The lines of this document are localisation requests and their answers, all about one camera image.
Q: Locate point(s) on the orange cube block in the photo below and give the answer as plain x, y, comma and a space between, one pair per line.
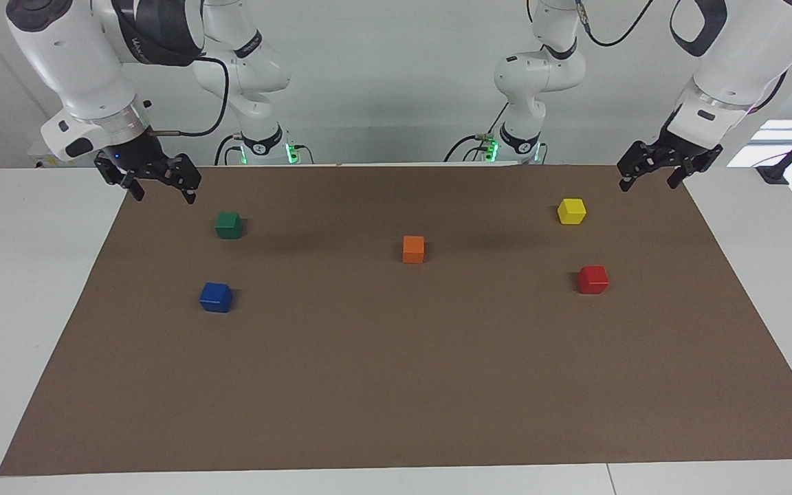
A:
413, 249

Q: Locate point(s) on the red cube block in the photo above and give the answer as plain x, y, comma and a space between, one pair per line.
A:
593, 280

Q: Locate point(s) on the yellow cube block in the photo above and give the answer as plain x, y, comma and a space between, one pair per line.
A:
571, 211

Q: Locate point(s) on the blue cube block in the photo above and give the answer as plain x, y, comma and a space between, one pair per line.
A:
216, 298

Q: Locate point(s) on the brown table mat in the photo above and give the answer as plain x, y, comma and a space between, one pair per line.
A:
396, 371

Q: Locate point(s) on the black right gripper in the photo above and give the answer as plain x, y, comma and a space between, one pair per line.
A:
138, 158

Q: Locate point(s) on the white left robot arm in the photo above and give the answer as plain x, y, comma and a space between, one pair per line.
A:
740, 62

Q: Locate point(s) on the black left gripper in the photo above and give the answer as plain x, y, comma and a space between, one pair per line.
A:
671, 151

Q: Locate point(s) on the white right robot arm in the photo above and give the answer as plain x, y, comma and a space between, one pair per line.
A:
73, 55

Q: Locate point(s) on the white power strip box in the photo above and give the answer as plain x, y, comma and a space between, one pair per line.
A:
38, 158

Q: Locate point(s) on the green cube block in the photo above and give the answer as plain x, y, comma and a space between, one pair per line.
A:
229, 225

